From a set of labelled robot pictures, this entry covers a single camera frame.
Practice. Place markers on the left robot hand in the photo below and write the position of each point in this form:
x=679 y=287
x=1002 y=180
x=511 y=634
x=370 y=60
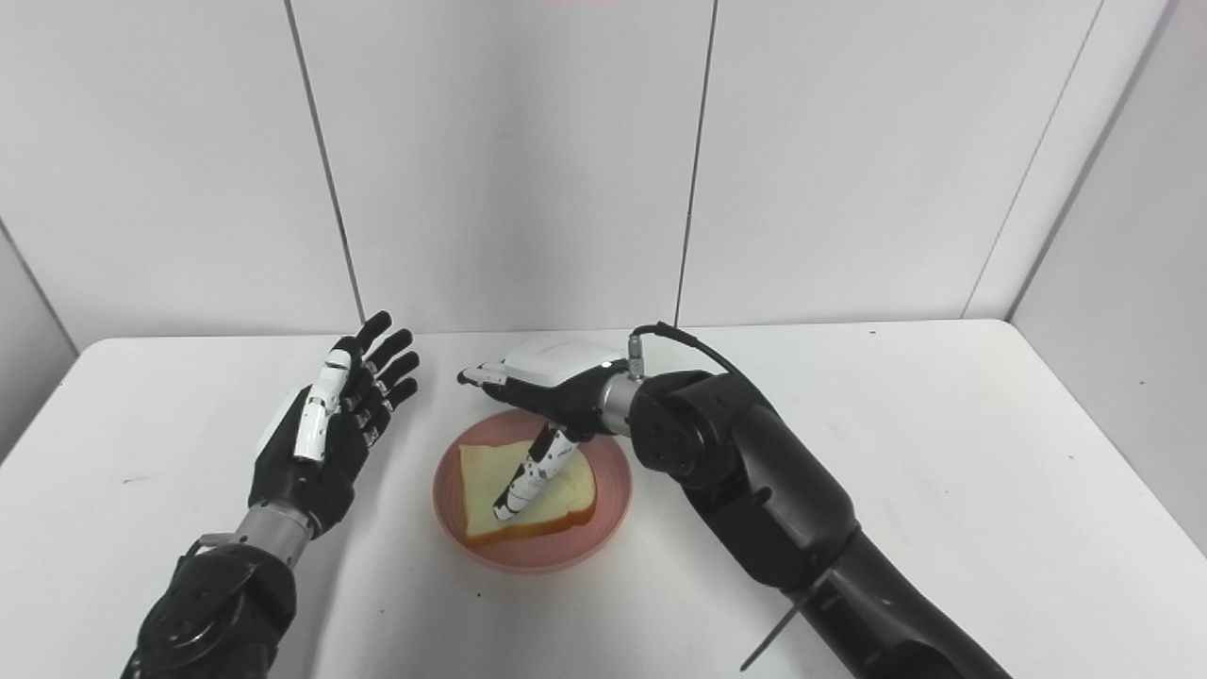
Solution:
x=330 y=424

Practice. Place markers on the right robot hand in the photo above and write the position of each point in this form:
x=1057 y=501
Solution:
x=547 y=396

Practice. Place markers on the pink round plate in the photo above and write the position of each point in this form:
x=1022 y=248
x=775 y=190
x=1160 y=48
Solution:
x=585 y=462

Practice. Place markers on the slice of white bread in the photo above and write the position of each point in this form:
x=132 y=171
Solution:
x=556 y=500

